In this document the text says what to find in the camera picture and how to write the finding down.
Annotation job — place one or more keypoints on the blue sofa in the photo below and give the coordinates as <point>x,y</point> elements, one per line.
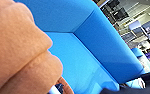
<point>91,43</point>

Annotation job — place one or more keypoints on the white square dining table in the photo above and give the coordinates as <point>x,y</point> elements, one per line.
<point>139,28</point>

